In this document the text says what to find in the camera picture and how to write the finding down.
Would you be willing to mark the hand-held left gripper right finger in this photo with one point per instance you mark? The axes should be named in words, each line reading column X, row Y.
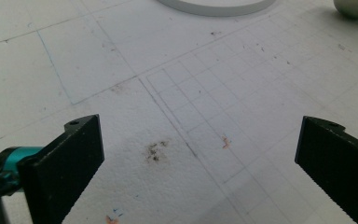
column 338, row 165

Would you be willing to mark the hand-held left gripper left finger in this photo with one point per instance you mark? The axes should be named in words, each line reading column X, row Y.
column 59, row 174

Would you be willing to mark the white utensil rack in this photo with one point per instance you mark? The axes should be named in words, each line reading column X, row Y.
column 217, row 11

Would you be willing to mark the white grid mat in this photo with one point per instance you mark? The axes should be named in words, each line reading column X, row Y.
column 167, row 46

